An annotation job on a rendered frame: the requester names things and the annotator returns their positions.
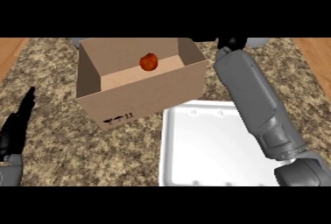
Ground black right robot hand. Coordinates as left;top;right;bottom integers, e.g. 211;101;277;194
215;37;248;53

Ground red tomato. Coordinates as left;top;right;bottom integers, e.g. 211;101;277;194
138;52;159;72

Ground brown cardboard box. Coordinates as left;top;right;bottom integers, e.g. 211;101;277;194
73;37;208;131

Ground white plastic tray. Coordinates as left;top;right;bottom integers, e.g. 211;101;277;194
158;100;297;187

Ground pale grey rounded object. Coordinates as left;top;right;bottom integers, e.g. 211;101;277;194
243;37;271;49

